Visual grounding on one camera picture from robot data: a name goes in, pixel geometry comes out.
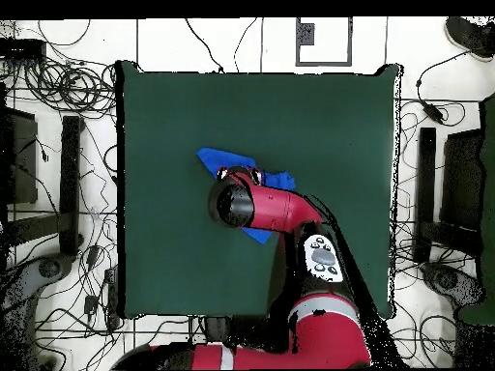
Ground black electronics box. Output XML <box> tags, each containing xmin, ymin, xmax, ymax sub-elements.
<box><xmin>0</xmin><ymin>38</ymin><xmax>47</xmax><ymax>62</ymax></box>

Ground person's shoe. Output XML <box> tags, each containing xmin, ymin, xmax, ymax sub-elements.
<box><xmin>444</xmin><ymin>16</ymin><xmax>495</xmax><ymax>62</ymax></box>

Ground dark green table cloth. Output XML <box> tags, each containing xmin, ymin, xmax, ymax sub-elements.
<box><xmin>114</xmin><ymin>59</ymin><xmax>404</xmax><ymax>321</ymax></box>

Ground black adapter cable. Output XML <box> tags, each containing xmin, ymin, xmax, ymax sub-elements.
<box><xmin>415</xmin><ymin>49</ymin><xmax>473</xmax><ymax>105</ymax></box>

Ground black cable with plug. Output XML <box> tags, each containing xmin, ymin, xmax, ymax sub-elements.
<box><xmin>184</xmin><ymin>16</ymin><xmax>225</xmax><ymax>74</ymax></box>

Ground black power adapter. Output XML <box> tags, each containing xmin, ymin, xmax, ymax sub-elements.
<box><xmin>422</xmin><ymin>100</ymin><xmax>446</xmax><ymax>125</ymax></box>

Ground coiled black cable bundle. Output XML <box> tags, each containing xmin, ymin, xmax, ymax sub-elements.
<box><xmin>23</xmin><ymin>57</ymin><xmax>117</xmax><ymax>119</ymax></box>

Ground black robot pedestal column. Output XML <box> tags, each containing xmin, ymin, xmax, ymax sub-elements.
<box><xmin>203</xmin><ymin>316</ymin><xmax>233</xmax><ymax>344</ymax></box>

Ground long black stand bar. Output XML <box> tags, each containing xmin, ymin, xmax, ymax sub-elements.
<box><xmin>412</xmin><ymin>127</ymin><xmax>437</xmax><ymax>265</ymax></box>
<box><xmin>58</xmin><ymin>115</ymin><xmax>85</xmax><ymax>258</ymax></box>

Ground blue shirt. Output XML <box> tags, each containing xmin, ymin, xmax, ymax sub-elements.
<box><xmin>194</xmin><ymin>146</ymin><xmax>298</xmax><ymax>245</ymax></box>

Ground black cabinet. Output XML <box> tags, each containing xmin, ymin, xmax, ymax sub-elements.
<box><xmin>0</xmin><ymin>105</ymin><xmax>40</xmax><ymax>206</ymax></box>
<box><xmin>438</xmin><ymin>128</ymin><xmax>485</xmax><ymax>233</ymax></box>

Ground thin black cable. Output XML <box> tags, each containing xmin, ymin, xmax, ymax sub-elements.
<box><xmin>232</xmin><ymin>16</ymin><xmax>259</xmax><ymax>73</ymax></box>

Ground grey square floor frame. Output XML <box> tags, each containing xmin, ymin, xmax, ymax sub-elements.
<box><xmin>295</xmin><ymin>16</ymin><xmax>354</xmax><ymax>68</ymax></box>

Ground black power strip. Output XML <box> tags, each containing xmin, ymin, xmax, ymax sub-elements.
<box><xmin>103</xmin><ymin>266</ymin><xmax>121</xmax><ymax>330</ymax></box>

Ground grey stand foot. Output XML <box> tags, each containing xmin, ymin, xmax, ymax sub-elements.
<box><xmin>420</xmin><ymin>260</ymin><xmax>487</xmax><ymax>310</ymax></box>
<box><xmin>0</xmin><ymin>252</ymin><xmax>75</xmax><ymax>370</ymax></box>

